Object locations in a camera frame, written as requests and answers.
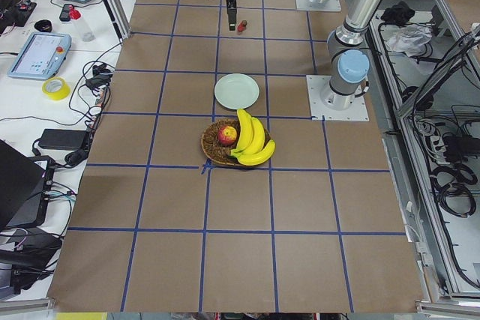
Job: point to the brown wicker basket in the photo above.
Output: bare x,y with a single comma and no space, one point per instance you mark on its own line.
217,152

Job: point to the near blue teach pendant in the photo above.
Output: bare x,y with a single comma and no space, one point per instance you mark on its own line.
41,56

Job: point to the yellow tape roll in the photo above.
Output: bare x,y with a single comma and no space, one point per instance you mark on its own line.
56,88

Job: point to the clear bottle red cap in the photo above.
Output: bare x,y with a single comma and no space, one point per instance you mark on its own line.
81,26

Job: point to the black laptop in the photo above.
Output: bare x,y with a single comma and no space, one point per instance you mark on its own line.
25,182

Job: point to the black power adapter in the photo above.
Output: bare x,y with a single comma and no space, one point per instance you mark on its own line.
60,139

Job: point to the yellow banana bunch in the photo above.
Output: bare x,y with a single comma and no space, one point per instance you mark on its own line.
252,148

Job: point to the red yellow apple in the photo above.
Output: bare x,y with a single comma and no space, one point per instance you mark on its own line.
227,135

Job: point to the light green plate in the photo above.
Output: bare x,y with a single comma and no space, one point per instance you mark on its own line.
236,91

